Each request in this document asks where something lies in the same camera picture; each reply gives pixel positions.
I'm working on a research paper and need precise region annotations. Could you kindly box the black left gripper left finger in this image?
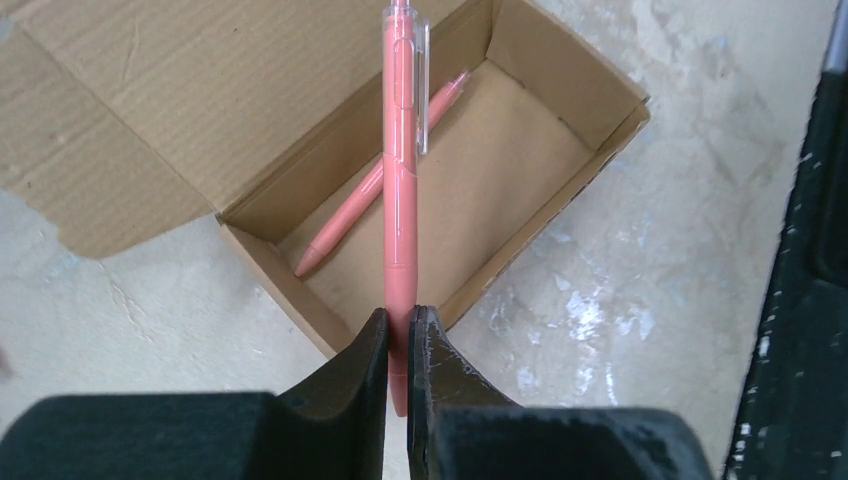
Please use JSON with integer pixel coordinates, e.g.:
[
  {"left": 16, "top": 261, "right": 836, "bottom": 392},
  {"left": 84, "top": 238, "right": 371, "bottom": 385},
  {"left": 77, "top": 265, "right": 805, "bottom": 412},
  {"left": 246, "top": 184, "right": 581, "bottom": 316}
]
[{"left": 1, "top": 309, "right": 389, "bottom": 479}]

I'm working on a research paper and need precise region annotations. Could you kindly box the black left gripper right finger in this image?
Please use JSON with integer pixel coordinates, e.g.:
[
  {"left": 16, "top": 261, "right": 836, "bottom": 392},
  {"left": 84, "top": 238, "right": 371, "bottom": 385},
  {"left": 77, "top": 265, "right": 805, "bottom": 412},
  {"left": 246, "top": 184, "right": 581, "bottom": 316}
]
[{"left": 407, "top": 306, "right": 713, "bottom": 479}]

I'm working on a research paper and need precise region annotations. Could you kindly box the salmon pen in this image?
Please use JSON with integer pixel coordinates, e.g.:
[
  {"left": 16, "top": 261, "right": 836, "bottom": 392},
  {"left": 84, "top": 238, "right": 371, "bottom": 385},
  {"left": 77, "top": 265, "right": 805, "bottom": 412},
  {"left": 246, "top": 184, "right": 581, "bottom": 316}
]
[
  {"left": 294, "top": 71, "right": 471, "bottom": 277},
  {"left": 382, "top": 1, "right": 430, "bottom": 418}
]

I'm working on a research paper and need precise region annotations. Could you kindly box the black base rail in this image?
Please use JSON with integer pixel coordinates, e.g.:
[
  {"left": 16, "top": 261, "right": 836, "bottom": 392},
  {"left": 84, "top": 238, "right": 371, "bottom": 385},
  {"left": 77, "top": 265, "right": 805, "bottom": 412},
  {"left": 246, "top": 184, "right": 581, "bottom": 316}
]
[{"left": 724, "top": 2, "right": 847, "bottom": 479}]

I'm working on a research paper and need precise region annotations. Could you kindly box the brown cardboard box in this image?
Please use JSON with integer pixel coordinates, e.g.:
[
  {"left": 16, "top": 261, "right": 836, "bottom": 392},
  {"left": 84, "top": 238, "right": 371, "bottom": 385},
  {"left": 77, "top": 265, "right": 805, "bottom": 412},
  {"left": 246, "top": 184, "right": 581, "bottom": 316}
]
[{"left": 1, "top": 1, "right": 649, "bottom": 355}]

